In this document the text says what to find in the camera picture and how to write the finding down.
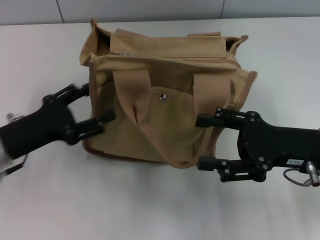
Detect right gripper cable with plug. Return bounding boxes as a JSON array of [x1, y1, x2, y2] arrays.
[[283, 160, 320, 188]]

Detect khaki canvas food bag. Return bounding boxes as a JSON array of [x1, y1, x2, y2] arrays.
[[79, 17, 258, 168]]

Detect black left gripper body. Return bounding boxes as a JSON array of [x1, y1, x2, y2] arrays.
[[0, 93, 84, 160]]

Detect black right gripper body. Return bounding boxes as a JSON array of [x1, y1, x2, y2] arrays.
[[236, 111, 320, 182]]

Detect left gripper silver cable plug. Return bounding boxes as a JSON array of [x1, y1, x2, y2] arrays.
[[5, 112, 25, 124]]

